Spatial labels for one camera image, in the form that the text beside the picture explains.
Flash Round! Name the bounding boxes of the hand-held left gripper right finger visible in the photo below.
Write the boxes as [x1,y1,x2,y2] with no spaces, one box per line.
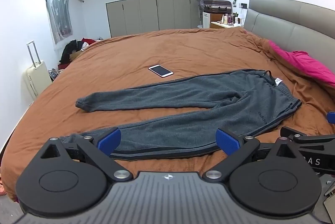
[203,128,299,182]

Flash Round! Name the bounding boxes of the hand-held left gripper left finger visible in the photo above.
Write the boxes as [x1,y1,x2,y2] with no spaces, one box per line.
[39,127,133,182]

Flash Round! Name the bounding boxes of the grey pants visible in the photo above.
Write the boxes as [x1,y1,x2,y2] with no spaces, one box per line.
[60,69,302,161]

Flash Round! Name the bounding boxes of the magenta blanket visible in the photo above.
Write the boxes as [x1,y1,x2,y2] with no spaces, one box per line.
[268,40,335,88]

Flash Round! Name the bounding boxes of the white smartphone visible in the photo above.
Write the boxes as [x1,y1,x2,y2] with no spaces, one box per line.
[148,64,174,78]

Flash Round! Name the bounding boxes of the cream suitcase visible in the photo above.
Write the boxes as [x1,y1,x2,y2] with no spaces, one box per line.
[22,40,53,97]

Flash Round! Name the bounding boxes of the black jacket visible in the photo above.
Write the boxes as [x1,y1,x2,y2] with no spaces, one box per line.
[60,39,84,63]

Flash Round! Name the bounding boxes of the brown bed blanket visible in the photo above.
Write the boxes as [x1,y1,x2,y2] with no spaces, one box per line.
[0,26,335,203]

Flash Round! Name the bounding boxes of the grey padded headboard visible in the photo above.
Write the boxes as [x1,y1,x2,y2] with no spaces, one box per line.
[243,0,335,74]

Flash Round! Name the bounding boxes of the wooden desk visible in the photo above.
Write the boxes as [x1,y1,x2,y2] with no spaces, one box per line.
[211,20,245,29]

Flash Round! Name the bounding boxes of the white cabinet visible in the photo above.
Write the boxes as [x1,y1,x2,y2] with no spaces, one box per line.
[202,12,218,29]

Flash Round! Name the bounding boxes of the row of cosmetic bottles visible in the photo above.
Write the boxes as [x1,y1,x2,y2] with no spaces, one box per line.
[221,13,240,25]

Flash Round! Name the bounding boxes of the grey wardrobe doors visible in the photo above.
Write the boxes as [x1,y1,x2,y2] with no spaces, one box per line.
[105,0,207,38]

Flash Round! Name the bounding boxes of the sheer printed curtain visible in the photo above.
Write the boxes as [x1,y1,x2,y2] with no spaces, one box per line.
[44,0,74,44]

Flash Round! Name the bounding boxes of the dark hard-shell suitcase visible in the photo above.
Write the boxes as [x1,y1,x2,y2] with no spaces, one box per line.
[200,0,232,14]

